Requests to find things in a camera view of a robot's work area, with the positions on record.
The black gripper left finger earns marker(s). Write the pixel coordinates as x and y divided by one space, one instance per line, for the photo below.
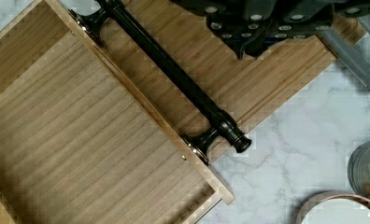
242 25

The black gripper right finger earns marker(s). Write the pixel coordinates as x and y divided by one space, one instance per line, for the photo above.
275 20

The wooden drawer with black handle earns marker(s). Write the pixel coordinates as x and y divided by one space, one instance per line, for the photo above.
80 143

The grey toaster oven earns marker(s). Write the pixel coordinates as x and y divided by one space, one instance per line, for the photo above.
349 56

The glass cereal jar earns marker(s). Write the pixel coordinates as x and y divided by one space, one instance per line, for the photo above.
359 170

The pink white sugar bowl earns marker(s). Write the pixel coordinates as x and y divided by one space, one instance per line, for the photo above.
335 207

